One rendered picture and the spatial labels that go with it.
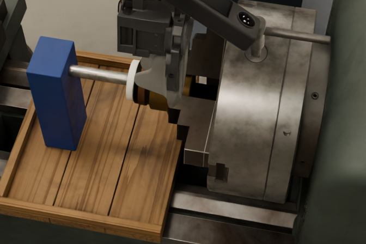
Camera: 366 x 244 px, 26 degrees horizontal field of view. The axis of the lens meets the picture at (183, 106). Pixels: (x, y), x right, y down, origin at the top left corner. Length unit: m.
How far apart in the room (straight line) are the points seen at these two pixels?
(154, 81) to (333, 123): 0.26
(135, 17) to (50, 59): 0.41
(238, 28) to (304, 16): 0.32
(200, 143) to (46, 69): 0.29
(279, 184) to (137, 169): 0.34
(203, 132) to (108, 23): 1.65
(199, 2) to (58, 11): 2.01
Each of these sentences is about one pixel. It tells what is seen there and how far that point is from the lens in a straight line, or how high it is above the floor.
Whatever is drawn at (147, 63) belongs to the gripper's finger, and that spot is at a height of 1.32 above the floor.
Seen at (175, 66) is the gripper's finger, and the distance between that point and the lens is 0.94.
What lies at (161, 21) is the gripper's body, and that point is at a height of 1.43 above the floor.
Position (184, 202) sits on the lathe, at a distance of 1.44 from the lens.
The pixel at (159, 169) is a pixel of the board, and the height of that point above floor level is 0.89.
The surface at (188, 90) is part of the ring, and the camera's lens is 1.27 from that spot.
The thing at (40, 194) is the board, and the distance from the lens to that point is 1.44.
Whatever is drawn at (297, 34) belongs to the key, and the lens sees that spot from 1.09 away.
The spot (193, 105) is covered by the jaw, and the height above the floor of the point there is 1.10.
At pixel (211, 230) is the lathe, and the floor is 0.87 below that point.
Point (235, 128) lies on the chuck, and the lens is 1.14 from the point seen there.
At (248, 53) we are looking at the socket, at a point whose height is 1.23.
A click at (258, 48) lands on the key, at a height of 1.26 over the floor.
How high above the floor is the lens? 2.13
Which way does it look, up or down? 55 degrees down
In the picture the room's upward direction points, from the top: straight up
